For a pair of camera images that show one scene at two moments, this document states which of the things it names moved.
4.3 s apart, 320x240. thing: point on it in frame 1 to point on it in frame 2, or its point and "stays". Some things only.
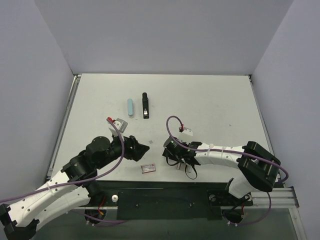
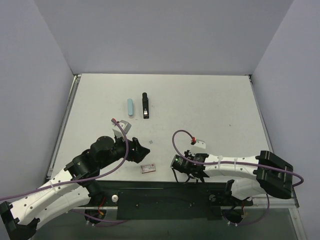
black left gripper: [131, 147] stays
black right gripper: [169, 152] to [191, 154]
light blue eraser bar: [130, 108] stays
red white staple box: [146, 168] stays
